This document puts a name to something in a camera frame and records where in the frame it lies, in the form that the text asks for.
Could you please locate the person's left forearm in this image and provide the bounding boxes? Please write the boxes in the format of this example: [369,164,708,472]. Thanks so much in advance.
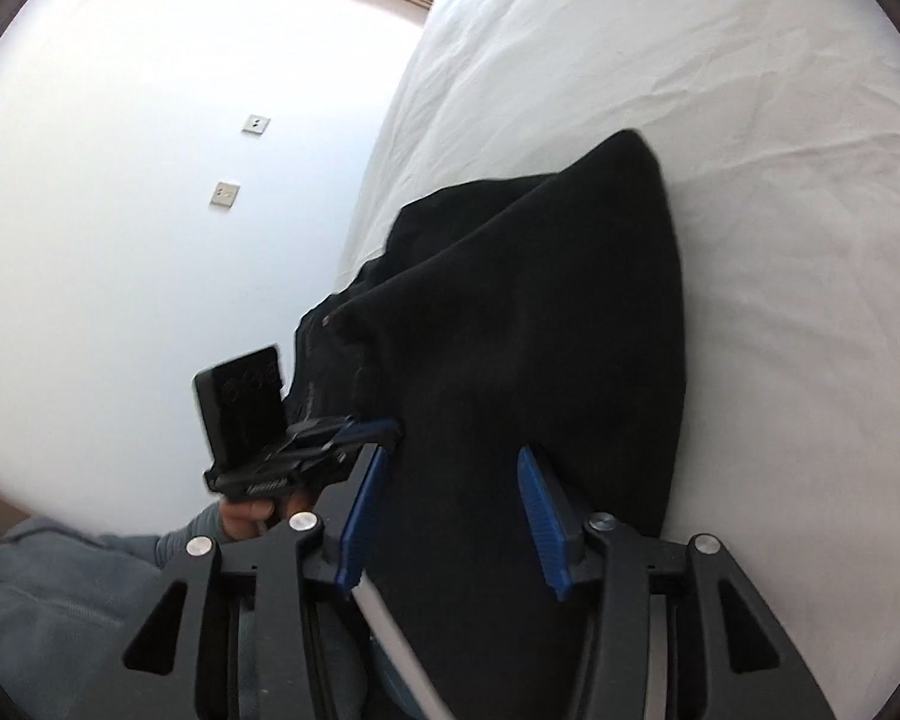
[154,502,230,565]

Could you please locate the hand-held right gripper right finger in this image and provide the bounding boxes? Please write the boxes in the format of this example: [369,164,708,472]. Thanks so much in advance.
[516,446,837,720]

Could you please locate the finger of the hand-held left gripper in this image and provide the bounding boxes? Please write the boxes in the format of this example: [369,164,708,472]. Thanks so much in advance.
[285,412,362,445]
[322,420,407,467]

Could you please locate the black pants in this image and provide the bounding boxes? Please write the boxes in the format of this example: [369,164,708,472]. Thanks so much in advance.
[281,129,687,720]

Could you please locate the person's left hand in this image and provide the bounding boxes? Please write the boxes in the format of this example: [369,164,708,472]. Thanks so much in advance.
[220,493,317,543]

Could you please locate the person's grey top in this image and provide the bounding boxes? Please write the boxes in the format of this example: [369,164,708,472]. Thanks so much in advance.
[0,514,196,720]

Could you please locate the white bed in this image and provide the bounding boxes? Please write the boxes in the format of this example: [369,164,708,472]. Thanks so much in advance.
[334,0,900,720]

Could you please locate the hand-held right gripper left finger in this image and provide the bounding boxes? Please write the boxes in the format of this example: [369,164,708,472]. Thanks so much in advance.
[122,444,391,720]

